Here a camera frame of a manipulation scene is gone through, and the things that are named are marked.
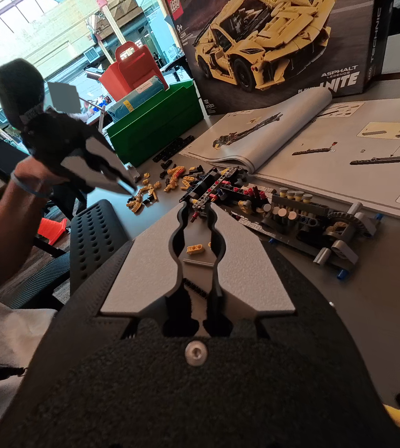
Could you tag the person's white shirt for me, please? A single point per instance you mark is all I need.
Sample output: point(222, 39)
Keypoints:
point(3, 350)

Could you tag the black mesh chair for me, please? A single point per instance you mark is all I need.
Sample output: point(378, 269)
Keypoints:
point(42, 280)

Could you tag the lego set box yellow car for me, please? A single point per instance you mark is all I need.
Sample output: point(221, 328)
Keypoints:
point(291, 91)

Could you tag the green plastic bin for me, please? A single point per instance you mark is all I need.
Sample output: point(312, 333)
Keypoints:
point(158, 129)

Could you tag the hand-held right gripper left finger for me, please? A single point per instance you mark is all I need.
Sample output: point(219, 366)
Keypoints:
point(144, 273)

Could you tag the yellow lego connector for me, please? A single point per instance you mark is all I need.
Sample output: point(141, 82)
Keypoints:
point(195, 248)

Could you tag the lego car chassis assembly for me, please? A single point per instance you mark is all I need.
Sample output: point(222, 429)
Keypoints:
point(291, 217)

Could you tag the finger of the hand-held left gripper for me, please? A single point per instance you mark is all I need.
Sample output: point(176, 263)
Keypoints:
point(107, 155)
point(91, 173)

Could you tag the orange plastic object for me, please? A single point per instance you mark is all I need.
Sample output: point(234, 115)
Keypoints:
point(52, 229)

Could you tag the lego instruction booklet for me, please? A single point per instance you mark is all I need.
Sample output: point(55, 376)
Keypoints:
point(326, 161)

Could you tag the red plastic box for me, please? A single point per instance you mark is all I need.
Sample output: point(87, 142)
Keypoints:
point(129, 73)

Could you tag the teal rolled bag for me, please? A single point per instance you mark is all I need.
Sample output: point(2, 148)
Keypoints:
point(133, 101)

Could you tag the person's left hand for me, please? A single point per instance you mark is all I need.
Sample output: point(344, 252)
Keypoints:
point(38, 175)

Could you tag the blue wristband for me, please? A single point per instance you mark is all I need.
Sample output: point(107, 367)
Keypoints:
point(28, 187)

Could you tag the small black lego frame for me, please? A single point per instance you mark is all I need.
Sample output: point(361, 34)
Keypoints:
point(173, 148)

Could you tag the person's left forearm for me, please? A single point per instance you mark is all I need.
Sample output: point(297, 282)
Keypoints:
point(3, 238)

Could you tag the pile of yellow lego connectors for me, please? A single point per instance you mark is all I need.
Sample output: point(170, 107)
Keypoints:
point(172, 178)

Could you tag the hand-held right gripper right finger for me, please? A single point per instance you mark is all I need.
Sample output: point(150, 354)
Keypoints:
point(252, 276)

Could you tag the grey lego piece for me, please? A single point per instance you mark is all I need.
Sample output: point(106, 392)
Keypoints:
point(133, 173)

